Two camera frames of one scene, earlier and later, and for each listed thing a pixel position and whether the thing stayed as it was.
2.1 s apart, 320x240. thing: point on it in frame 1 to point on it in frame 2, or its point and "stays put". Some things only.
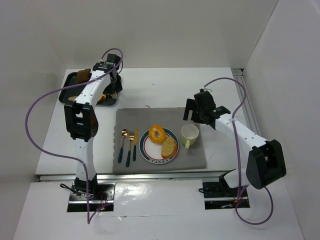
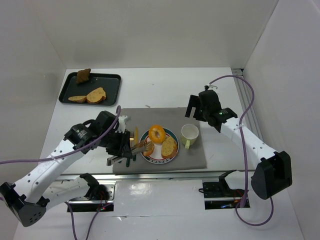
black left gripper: (113, 89) to (124, 144)
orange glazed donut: (157, 133) stays put
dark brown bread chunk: (84, 75) stays put
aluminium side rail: (247, 112) stays put
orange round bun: (103, 97) to (150, 147)
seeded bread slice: (169, 148) stays put
